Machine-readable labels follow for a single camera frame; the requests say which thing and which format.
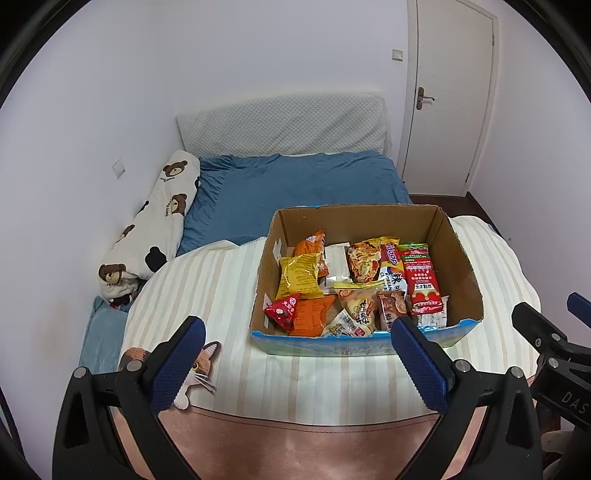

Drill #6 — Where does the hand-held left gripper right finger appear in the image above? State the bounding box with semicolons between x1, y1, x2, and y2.
391;316;543;480

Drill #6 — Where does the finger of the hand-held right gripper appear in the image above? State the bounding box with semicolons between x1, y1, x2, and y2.
511;301;591;366
566;292;591;325

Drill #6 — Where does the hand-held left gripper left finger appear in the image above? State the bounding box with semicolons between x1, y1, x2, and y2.
52;315;207;480

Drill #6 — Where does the white printed snack packet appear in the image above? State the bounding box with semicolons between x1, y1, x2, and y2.
416;295;450;330

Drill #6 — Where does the brown shrimp snack packet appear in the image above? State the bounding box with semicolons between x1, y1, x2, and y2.
377;290;410;331

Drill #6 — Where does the red and green snack packet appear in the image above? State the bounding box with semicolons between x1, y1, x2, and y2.
396;243;444;317

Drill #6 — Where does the clear yellow biscuit packet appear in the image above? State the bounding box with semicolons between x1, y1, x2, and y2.
333;281;384;334

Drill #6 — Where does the printed cardboard box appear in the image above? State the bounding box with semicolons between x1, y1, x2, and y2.
249;203;485;357

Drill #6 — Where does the instant noodle packet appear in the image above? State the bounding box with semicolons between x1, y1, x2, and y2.
346;236;410;296

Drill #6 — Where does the red triangular snack packet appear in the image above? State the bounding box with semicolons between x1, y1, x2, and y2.
263;292;301;331

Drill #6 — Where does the orange snack packet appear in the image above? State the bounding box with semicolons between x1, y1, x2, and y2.
288;295;337;337
293;233;327;257

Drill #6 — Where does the silver white snack packet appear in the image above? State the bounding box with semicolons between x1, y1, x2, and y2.
322;243;352;288

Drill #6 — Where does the yellow snack packet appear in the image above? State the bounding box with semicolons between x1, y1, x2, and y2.
276;252;324;300

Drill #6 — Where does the light blue blanket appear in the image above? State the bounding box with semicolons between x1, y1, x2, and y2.
78;295;135;375

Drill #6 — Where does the cat print striped blanket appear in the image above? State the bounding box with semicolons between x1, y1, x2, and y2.
108;215;544;480

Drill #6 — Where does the bear print pillow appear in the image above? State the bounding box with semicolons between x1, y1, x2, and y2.
98;150;202;304

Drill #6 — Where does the white door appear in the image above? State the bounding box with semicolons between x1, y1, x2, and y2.
399;0;500;195

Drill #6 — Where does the white headboard cushion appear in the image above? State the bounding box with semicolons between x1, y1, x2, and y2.
176;92;389;156

